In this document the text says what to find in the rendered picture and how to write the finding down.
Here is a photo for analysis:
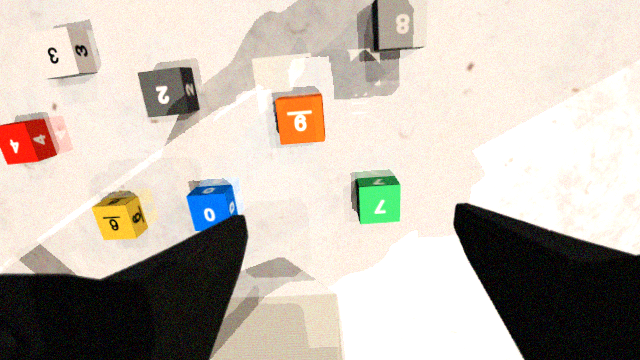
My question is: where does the yellow block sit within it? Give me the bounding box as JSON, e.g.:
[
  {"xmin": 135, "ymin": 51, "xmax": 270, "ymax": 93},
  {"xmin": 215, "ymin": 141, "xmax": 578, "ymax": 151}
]
[{"xmin": 92, "ymin": 196, "xmax": 148, "ymax": 240}]

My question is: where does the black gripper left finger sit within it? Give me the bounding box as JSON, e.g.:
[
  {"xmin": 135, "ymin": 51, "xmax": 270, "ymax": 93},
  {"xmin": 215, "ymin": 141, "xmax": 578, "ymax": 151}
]
[{"xmin": 0, "ymin": 215, "xmax": 249, "ymax": 360}]

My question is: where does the orange block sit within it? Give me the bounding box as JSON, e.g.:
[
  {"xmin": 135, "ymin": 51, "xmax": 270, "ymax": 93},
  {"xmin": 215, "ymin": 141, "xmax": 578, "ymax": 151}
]
[{"xmin": 275, "ymin": 94, "xmax": 325, "ymax": 145}]

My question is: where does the green block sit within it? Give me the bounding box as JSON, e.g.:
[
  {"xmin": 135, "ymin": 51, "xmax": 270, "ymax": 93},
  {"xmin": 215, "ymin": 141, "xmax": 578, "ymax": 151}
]
[{"xmin": 356, "ymin": 176, "xmax": 400, "ymax": 224}]

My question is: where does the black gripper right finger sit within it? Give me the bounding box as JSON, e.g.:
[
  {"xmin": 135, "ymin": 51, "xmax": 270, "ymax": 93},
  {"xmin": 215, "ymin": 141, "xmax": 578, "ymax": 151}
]
[{"xmin": 453, "ymin": 202, "xmax": 640, "ymax": 360}]

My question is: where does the red block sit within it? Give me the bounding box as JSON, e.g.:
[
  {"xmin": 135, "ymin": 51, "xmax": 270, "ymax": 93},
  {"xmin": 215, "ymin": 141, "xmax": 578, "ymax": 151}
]
[{"xmin": 0, "ymin": 118, "xmax": 57, "ymax": 165}]

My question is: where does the blue block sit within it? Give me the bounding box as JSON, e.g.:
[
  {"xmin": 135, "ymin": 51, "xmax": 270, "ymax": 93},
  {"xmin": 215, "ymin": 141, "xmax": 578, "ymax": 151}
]
[{"xmin": 187, "ymin": 185, "xmax": 238, "ymax": 231}]

